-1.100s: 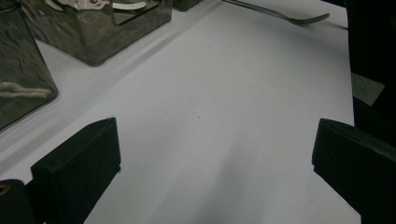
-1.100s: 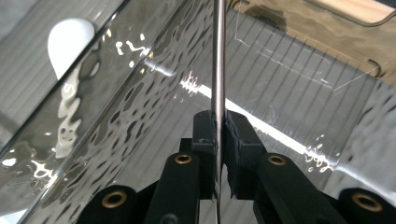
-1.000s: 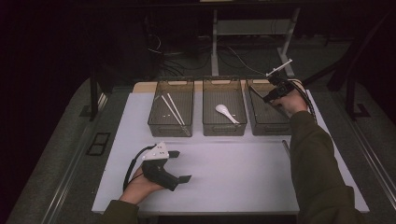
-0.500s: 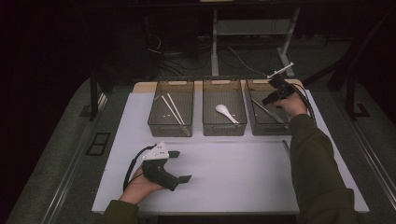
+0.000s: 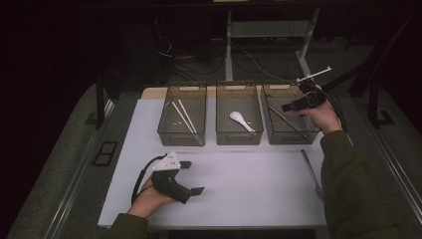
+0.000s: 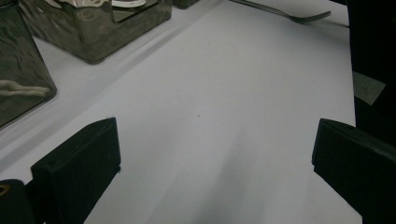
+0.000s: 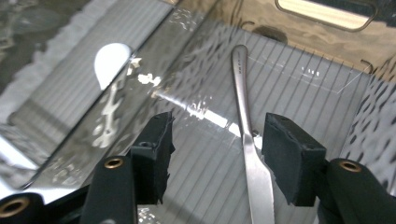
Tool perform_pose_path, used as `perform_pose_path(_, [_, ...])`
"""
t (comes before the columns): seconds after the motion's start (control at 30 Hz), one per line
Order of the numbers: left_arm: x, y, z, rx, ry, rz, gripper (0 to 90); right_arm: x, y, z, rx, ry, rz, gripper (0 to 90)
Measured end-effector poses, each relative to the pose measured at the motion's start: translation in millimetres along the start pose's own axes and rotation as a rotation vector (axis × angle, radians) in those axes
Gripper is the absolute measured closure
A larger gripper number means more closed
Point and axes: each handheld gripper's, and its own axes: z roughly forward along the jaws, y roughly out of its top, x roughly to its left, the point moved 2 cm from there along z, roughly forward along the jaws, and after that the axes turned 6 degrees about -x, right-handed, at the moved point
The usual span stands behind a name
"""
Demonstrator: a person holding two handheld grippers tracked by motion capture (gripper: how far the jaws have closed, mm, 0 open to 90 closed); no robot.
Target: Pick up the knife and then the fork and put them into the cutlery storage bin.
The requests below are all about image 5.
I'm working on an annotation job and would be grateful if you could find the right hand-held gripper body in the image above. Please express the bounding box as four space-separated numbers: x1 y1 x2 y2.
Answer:
296 66 332 112

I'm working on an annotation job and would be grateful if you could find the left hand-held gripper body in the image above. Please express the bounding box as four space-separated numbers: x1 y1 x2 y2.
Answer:
150 150 193 205

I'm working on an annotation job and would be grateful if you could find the dark transparent plastic bin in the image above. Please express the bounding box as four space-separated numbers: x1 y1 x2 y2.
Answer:
156 83 208 147
214 82 265 146
261 82 321 145

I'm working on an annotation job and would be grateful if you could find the white chopstick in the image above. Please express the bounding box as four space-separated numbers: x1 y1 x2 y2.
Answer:
178 99 204 146
171 101 197 134

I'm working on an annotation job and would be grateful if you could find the white plastic spoon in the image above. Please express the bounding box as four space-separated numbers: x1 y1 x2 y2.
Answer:
229 111 257 133

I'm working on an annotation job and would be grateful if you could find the metal fork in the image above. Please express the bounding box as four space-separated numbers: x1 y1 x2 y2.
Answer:
300 148 324 200

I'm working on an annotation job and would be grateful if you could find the person's right hand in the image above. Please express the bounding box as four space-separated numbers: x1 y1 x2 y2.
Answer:
297 100 343 134

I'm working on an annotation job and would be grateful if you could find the person's left hand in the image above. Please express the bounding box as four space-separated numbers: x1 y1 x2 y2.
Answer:
127 178 176 219

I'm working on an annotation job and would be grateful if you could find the black metal stand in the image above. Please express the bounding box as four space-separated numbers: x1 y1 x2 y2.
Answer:
347 9 422 128

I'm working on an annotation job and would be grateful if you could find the white metal stand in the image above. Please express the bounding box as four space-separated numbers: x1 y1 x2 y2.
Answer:
225 9 321 84

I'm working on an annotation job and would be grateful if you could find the left hand-held gripper black cable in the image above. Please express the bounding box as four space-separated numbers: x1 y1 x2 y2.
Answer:
130 153 167 205

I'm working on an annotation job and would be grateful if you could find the white floor cable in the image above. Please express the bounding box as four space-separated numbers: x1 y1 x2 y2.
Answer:
243 49 287 83

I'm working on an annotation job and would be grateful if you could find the black floor cable bundle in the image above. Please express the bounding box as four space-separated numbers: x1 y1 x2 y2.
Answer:
155 36 227 84

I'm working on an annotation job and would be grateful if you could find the metal floor rail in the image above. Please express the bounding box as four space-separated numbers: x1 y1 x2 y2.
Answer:
43 99 115 239
351 99 422 215

